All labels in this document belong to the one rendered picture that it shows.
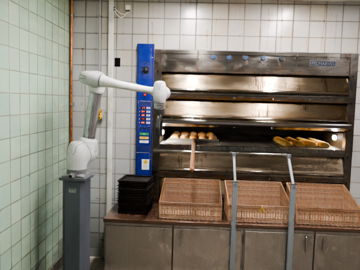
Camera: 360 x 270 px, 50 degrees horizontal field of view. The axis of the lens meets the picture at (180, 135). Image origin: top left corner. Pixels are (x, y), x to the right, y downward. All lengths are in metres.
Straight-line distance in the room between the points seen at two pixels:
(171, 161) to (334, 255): 1.68
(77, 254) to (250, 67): 2.28
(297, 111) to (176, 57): 1.28
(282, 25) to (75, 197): 2.43
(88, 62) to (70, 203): 1.48
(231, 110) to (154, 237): 1.40
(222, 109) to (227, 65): 0.43
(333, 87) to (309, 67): 0.29
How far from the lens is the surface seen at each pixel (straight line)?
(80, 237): 3.20
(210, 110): 3.79
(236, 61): 3.84
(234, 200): 3.31
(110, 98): 3.87
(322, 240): 3.61
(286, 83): 3.90
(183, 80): 3.80
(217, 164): 3.84
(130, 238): 3.51
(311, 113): 3.94
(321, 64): 3.99
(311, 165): 4.00
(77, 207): 3.13
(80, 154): 3.08
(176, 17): 3.88
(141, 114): 3.80
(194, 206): 3.42
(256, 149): 3.86
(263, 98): 3.84
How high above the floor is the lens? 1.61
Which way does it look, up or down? 5 degrees down
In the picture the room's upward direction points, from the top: 2 degrees clockwise
